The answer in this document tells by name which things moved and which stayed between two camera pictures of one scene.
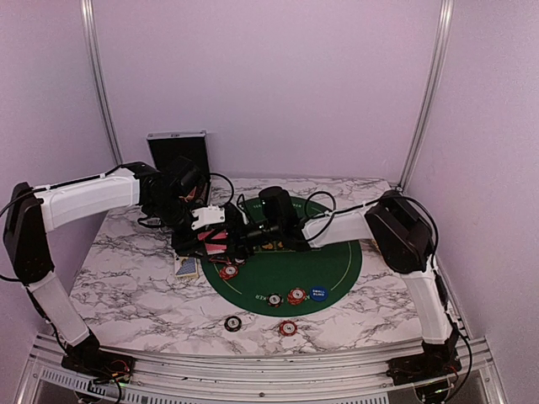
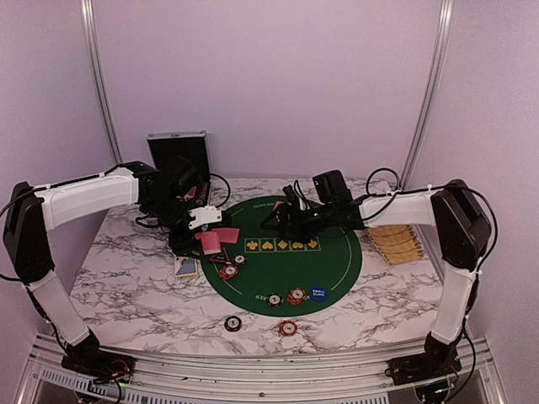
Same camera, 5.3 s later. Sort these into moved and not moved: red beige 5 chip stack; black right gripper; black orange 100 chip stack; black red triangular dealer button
Moved: black right gripper
Not moved: black orange 100 chip stack; red beige 5 chip stack; black red triangular dealer button
